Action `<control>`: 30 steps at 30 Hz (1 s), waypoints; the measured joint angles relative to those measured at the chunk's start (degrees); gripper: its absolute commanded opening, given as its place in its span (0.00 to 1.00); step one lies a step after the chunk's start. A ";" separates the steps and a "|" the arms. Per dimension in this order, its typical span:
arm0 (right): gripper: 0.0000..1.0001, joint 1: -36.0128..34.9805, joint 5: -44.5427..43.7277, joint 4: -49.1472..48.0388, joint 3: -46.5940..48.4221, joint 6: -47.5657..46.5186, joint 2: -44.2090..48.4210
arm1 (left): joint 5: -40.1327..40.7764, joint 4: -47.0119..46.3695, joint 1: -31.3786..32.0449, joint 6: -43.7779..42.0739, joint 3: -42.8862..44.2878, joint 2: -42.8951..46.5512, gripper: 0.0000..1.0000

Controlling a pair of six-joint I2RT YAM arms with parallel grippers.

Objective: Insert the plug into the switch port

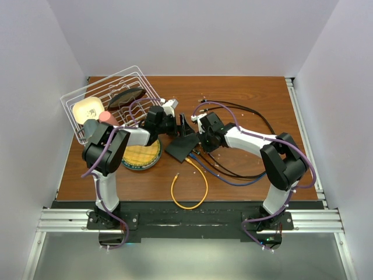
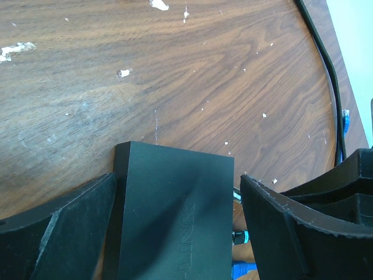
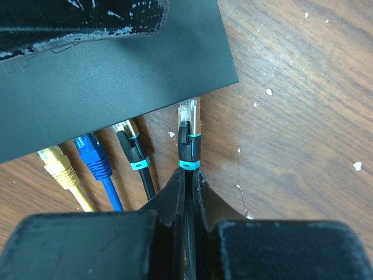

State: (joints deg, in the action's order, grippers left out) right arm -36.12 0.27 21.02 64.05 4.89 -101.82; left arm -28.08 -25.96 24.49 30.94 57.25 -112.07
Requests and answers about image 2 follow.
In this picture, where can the black network switch box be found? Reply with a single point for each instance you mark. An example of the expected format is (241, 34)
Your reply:
(172, 216)

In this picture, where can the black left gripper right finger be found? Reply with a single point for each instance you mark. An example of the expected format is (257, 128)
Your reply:
(291, 240)

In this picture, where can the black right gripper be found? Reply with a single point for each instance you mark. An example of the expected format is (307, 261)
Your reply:
(344, 192)

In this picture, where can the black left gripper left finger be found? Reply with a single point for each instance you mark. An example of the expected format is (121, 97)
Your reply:
(61, 239)

